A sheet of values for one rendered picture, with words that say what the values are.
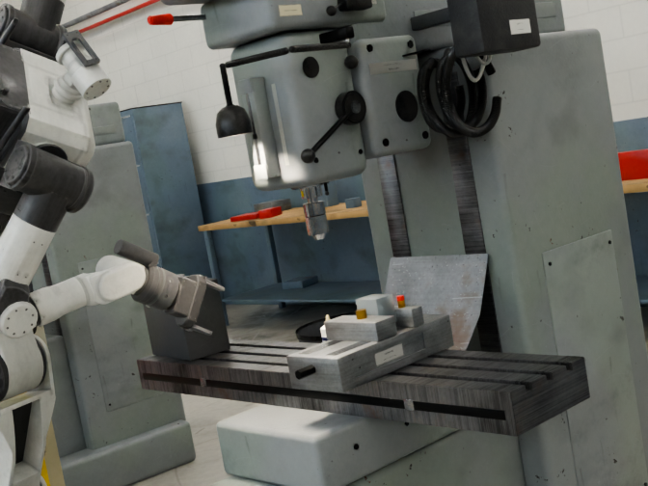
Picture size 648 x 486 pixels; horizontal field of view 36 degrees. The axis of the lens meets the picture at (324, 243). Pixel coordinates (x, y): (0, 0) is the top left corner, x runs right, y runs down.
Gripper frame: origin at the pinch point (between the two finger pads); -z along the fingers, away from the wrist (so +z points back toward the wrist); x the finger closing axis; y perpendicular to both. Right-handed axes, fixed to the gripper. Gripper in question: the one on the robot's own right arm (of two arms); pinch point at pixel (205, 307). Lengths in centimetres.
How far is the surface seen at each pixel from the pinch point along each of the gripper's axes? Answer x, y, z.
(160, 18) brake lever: 49, -17, 40
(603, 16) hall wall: 295, 164, -326
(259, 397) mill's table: -16.5, -8.5, -15.3
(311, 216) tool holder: 22.0, -26.2, -2.9
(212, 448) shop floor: -21, 224, -169
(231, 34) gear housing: 51, -24, 28
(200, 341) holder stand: -4.8, 20.4, -14.2
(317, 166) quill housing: 29.2, -35.2, 5.8
